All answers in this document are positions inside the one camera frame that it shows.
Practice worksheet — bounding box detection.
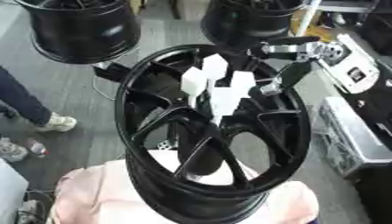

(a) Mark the white pin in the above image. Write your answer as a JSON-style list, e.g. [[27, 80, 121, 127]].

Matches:
[[180, 66, 210, 108], [200, 53, 230, 82], [227, 70, 257, 100], [206, 78, 242, 127]]

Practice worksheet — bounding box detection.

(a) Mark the black spoked wheel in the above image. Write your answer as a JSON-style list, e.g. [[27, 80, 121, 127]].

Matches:
[[113, 43, 314, 224]]

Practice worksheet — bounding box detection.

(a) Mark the black wheel rim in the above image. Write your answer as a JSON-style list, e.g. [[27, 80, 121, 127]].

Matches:
[[12, 0, 143, 65], [199, 0, 310, 50]]

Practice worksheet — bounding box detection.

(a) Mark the white pole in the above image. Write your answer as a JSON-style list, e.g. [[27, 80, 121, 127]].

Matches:
[[294, 0, 325, 38]]

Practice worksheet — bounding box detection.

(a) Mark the silver metal case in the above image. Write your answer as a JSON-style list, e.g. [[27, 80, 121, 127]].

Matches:
[[311, 95, 392, 179]]

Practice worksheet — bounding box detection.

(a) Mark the small plastic bottle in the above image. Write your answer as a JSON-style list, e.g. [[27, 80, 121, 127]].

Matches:
[[27, 139, 51, 157]]

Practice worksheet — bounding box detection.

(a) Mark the person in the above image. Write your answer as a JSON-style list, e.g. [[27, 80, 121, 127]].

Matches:
[[0, 66, 79, 133]]

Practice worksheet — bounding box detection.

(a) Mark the black wheel stand bracket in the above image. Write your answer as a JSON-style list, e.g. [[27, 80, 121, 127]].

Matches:
[[90, 60, 135, 83]]

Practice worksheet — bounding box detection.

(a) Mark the thin white cable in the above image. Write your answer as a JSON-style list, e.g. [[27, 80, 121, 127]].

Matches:
[[90, 74, 118, 102]]

